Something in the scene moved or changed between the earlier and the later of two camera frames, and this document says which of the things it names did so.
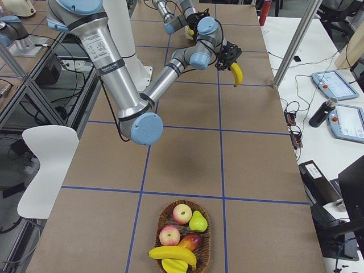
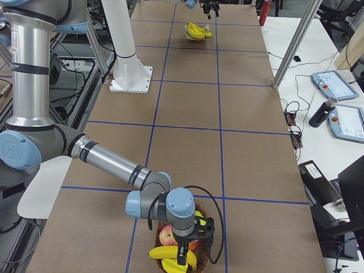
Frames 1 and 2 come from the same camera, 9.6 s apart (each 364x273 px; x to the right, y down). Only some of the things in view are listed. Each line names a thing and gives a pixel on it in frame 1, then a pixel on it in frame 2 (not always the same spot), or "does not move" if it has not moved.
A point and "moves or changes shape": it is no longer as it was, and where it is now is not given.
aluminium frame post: x=297 y=44 does not move
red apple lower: x=169 y=235 does not move
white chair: x=53 y=147 does not move
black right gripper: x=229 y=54 -> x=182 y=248
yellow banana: x=239 y=74 moves or changes shape
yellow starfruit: x=172 y=265 does not move
